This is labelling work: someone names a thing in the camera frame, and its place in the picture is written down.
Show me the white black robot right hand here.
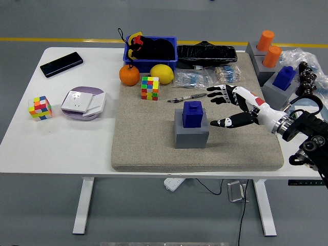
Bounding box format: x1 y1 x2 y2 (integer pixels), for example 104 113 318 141
206 84 286 133

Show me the blue square seal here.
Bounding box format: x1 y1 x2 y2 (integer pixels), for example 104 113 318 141
272 66 297 91
182 101 205 129

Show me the grey cube seal holder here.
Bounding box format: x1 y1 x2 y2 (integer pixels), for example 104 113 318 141
252 55 282 87
174 108 210 150
261 73 300 111
245 40 270 59

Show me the orange cylinder seal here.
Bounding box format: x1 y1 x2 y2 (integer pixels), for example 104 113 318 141
256 30 275 52
262 46 282 68

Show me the clear bag of resistors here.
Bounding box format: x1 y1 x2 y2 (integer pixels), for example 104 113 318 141
212 64 243 85
173 68 214 90

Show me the crumpled clear plastic bag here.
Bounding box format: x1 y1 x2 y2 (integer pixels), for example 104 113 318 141
279 48 328 103

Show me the black silver pen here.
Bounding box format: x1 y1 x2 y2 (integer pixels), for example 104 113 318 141
167 93 208 104

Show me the black keyboard in plastic wrap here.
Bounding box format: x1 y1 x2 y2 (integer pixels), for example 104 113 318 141
176 40 238 69

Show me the black table control panel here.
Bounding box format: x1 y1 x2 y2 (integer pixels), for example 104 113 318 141
287 179 325 186

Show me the white table leg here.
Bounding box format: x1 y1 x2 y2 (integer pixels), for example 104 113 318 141
252 178 277 237
72 176 95 235

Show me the yellow lemon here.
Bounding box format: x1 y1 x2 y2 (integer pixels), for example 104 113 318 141
150 64 175 85

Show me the white power strip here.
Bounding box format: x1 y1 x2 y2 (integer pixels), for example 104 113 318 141
163 177 186 192

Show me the colourful puzzle cube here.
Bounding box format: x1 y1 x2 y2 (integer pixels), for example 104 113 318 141
140 76 160 101
28 95 53 121

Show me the black pouch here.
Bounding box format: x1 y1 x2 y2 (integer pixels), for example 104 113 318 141
128 35 175 61

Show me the grey-brown mat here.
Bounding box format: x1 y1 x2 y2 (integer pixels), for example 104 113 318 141
110 52 284 173

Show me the blue plastic bin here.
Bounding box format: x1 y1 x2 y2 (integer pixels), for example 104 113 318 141
123 36 178 75

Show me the orange fruit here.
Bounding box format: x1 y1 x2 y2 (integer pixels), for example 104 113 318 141
119 65 141 87

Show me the yellow flat piece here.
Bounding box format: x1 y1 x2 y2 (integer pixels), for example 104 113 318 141
127 31 144 59

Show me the purple plate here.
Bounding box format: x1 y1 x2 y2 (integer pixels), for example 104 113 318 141
61 86 106 121

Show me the black smartphone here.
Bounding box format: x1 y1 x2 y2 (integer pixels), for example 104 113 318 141
39 51 84 78

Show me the clear metal bracket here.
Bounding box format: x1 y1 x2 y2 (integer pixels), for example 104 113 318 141
227 180 248 203

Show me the black power cable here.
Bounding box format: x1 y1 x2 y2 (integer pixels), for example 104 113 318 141
196 178 250 246

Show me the black cord strap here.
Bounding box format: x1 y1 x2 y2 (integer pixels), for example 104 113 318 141
117 28 135 69

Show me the white switch panel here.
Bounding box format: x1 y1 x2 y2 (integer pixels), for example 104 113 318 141
82 92 107 118

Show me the white wall socket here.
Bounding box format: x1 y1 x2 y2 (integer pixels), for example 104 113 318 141
61 90 95 113

